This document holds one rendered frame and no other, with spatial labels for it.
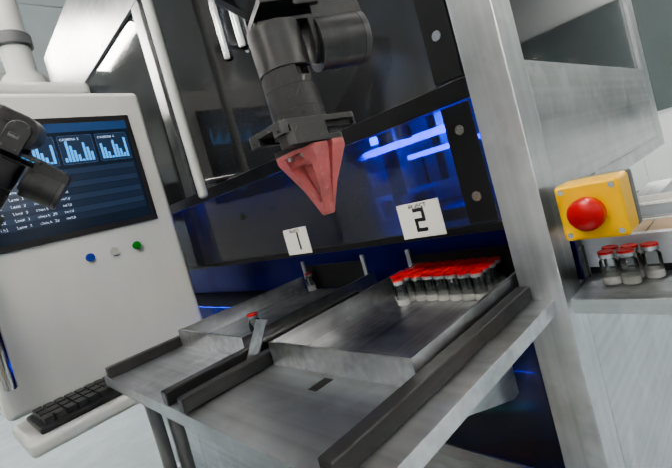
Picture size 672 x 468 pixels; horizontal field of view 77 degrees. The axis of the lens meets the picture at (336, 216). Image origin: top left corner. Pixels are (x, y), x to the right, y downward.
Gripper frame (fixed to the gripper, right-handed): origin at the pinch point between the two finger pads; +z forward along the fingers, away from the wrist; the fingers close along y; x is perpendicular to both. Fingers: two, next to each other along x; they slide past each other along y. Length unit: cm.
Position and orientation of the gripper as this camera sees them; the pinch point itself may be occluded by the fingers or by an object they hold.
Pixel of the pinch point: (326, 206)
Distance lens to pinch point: 45.4
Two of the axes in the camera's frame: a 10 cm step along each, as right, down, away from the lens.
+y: 7.0, -2.4, 6.7
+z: 2.9, 9.6, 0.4
